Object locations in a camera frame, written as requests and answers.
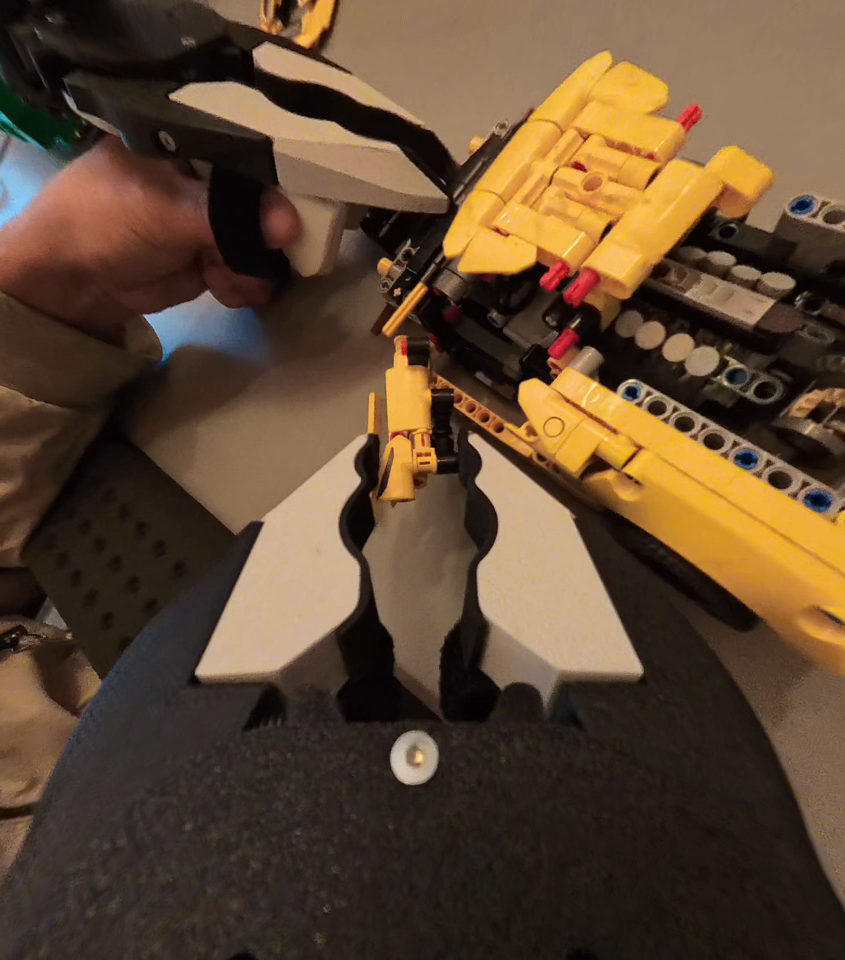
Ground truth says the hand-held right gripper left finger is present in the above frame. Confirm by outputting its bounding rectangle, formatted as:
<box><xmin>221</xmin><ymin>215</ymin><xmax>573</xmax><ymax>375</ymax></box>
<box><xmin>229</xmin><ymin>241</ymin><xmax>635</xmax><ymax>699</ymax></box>
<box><xmin>195</xmin><ymin>435</ymin><xmax>394</xmax><ymax>718</ymax></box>

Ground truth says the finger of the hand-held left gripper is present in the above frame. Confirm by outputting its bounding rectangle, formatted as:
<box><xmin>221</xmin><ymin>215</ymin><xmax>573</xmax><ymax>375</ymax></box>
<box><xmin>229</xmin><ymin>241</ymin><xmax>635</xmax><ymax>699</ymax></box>
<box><xmin>168</xmin><ymin>42</ymin><xmax>457</xmax><ymax>169</ymax></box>
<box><xmin>265</xmin><ymin>132</ymin><xmax>454</xmax><ymax>216</ymax></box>

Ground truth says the person's left hand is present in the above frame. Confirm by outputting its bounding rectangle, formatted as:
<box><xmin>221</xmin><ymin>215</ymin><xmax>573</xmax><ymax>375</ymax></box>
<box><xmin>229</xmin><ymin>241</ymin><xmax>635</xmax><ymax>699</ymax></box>
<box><xmin>0</xmin><ymin>138</ymin><xmax>304</xmax><ymax>340</ymax></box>

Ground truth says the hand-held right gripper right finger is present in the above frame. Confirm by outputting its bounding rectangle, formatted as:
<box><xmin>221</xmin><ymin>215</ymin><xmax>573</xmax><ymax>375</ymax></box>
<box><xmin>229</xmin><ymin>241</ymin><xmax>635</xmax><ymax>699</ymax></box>
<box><xmin>445</xmin><ymin>435</ymin><xmax>646</xmax><ymax>718</ymax></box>

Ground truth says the yellow toy car chassis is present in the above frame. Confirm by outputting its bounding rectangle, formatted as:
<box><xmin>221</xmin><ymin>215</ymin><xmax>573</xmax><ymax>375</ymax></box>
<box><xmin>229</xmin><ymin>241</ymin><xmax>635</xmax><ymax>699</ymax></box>
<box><xmin>370</xmin><ymin>53</ymin><xmax>845</xmax><ymax>679</ymax></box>

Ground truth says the yellow toy car hood panel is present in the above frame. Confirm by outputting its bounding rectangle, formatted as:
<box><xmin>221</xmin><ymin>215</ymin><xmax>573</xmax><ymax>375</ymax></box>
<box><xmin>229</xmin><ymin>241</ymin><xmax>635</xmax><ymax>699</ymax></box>
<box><xmin>258</xmin><ymin>0</ymin><xmax>343</xmax><ymax>43</ymax></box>

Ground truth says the grey desk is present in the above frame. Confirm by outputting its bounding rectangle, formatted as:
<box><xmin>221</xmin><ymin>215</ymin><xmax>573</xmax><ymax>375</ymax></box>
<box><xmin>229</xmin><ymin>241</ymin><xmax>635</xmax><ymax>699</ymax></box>
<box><xmin>0</xmin><ymin>0</ymin><xmax>845</xmax><ymax>960</ymax></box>

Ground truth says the black yellow toy subassembly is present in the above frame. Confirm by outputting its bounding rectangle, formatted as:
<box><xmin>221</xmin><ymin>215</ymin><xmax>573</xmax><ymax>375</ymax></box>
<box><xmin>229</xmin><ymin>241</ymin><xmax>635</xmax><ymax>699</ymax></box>
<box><xmin>367</xmin><ymin>338</ymin><xmax>463</xmax><ymax>508</ymax></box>

